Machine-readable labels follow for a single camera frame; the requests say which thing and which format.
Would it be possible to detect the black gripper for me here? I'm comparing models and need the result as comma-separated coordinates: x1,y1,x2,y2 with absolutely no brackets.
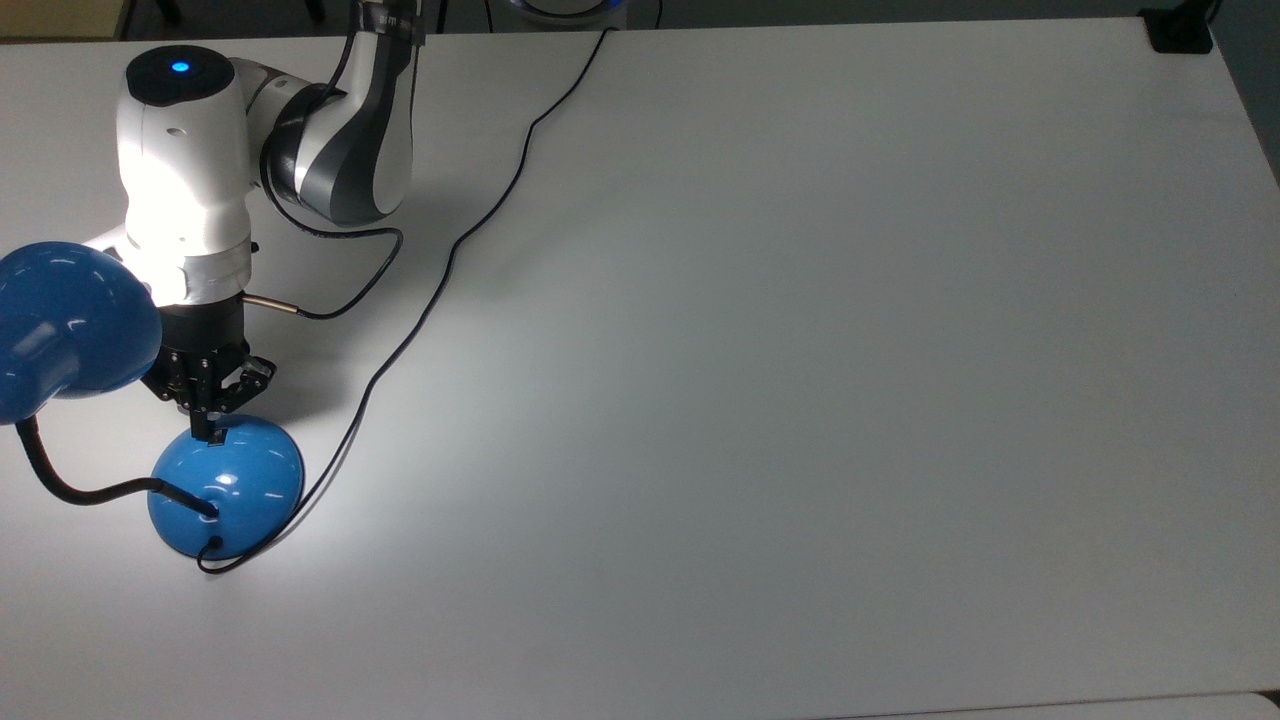
143,293,279,445

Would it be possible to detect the blue desk lamp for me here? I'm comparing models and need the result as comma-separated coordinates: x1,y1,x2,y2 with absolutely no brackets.
0,240,306,561

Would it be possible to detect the tan wooden board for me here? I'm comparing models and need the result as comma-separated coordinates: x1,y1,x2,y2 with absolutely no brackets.
0,0,132,43

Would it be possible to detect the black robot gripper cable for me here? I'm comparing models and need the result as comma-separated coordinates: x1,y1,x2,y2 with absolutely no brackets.
244,170,406,322

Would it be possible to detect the black lamp power cable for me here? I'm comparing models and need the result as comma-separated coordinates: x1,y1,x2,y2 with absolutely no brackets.
196,26,615,577

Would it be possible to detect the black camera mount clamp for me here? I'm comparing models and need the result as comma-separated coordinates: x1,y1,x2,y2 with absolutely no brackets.
1140,0,1227,56

